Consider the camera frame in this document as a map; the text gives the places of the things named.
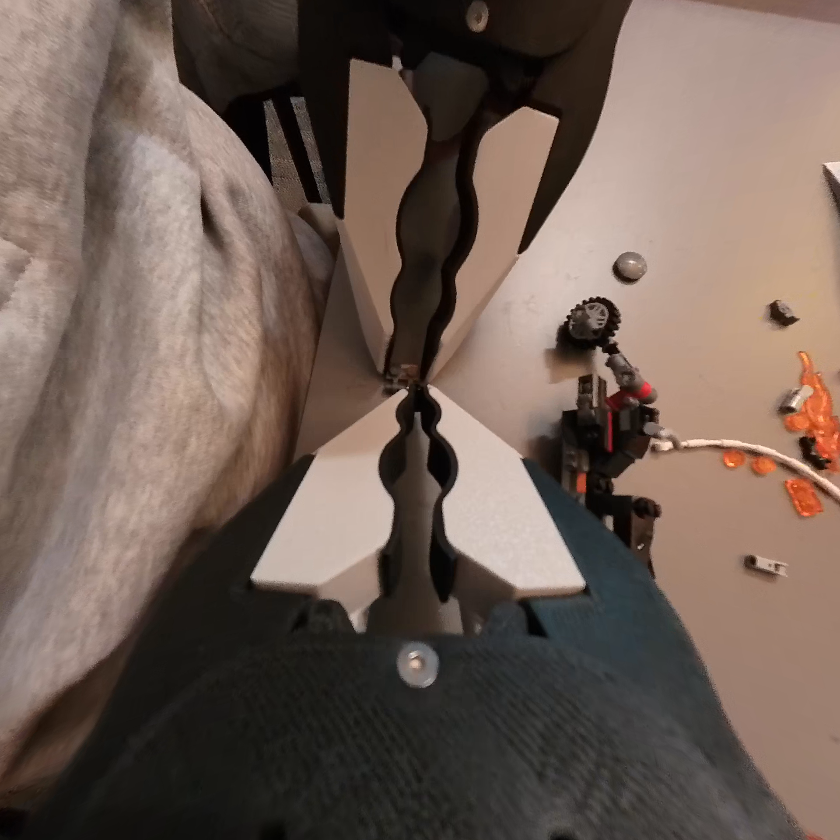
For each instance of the grey lego bracket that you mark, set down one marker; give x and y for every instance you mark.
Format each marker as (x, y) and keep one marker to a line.
(764, 564)

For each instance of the lego motorcycle model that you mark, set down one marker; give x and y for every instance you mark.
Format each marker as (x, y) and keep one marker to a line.
(610, 433)

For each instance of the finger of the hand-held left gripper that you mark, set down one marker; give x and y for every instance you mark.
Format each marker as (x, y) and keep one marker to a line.
(374, 197)
(505, 197)

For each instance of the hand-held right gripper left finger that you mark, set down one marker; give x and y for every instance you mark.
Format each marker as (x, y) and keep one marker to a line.
(328, 518)

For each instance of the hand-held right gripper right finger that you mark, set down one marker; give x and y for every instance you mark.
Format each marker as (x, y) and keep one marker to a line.
(512, 518)

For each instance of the person's grey sweatshirt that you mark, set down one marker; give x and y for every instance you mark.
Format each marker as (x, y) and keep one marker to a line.
(98, 328)

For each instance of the large orange flame lego piece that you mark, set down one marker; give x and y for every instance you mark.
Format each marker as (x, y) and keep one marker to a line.
(820, 407)

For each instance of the small grey lego part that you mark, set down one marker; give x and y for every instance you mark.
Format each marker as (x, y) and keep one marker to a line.
(401, 379)

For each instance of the dark grey lego piece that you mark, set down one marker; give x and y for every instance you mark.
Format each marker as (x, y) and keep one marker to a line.
(784, 313)

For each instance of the light grey lego cylinder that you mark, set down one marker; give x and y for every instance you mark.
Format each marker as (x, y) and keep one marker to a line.
(795, 399)

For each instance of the orange round lego stud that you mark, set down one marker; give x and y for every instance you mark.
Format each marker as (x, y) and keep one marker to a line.
(763, 466)
(735, 458)

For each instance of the round grey table cap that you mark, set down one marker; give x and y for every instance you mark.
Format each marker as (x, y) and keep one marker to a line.
(630, 266)

